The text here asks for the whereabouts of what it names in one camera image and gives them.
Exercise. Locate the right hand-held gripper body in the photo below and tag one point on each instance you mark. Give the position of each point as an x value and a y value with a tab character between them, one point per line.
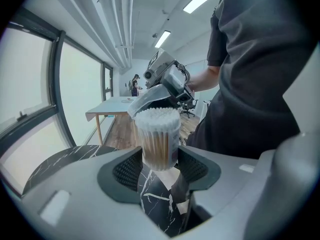
175	81

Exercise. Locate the round glass plate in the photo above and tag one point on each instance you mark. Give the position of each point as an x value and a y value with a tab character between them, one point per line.
128	100

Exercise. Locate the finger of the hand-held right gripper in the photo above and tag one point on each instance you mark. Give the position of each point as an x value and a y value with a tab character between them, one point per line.
162	104

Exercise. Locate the person's right forearm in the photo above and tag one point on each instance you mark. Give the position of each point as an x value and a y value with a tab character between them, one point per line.
205	79

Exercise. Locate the white table with wooden legs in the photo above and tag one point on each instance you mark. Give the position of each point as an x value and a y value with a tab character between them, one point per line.
112	106

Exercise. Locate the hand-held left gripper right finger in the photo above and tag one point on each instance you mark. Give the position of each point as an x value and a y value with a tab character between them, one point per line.
232	179

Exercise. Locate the black office chair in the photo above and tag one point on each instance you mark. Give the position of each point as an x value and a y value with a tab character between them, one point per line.
188	107

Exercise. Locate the narrow black-framed window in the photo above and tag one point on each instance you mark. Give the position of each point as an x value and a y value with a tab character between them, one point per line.
107	81

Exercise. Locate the round black marble table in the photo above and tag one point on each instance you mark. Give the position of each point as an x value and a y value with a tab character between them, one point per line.
155	196

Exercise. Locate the person's black shirt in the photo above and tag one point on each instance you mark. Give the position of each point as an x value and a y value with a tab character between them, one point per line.
250	71

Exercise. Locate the white ceiling pipes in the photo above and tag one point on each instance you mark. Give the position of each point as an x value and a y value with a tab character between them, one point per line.
107	21

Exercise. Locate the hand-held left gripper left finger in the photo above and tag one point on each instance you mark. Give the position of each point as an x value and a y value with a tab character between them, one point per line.
87	199

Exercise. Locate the large black-framed window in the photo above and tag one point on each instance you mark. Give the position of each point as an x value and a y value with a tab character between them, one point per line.
25	71

